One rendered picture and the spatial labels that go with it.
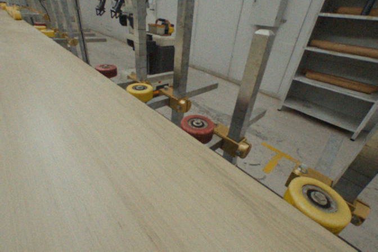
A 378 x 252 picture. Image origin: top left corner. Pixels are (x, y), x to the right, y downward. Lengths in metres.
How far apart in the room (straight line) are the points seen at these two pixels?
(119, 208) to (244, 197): 0.18
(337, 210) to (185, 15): 0.53
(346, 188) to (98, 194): 0.44
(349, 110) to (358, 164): 2.74
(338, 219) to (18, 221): 0.40
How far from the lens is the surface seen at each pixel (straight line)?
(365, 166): 0.45
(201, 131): 0.39
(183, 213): 0.27
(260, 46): 0.43
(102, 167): 0.33
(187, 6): 0.57
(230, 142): 0.52
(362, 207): 0.51
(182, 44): 0.57
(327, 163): 0.58
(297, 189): 0.34
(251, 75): 0.44
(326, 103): 3.18
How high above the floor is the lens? 1.13
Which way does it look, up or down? 29 degrees down
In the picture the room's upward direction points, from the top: 6 degrees clockwise
